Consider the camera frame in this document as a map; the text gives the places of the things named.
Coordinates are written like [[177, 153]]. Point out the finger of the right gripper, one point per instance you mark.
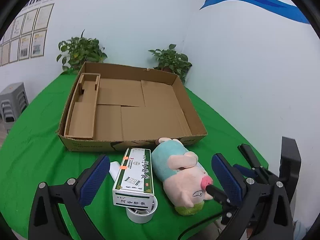
[[217, 194], [249, 155]]

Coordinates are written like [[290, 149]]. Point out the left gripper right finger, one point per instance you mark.
[[265, 207]]

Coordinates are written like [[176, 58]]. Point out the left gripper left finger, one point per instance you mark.
[[46, 220]]

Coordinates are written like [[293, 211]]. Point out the pink pig plush toy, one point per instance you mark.
[[184, 179]]

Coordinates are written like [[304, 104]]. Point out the white handheld fan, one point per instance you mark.
[[138, 216]]

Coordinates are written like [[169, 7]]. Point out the green white medicine box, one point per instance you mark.
[[133, 186]]

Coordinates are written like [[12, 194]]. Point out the green tablecloth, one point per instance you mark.
[[32, 153]]

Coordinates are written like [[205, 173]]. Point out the grey stacked plastic stools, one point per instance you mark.
[[13, 102]]

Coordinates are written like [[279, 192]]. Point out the right potted green plant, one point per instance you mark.
[[169, 60]]

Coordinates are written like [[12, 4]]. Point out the potted green plant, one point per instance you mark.
[[169, 60], [75, 51]]

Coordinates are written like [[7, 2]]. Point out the brown cardboard tray box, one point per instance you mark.
[[112, 107]]

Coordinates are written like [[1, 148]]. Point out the left potted green plant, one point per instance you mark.
[[75, 51]]

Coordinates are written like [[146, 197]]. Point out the framed certificates on wall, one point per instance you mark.
[[26, 36]]

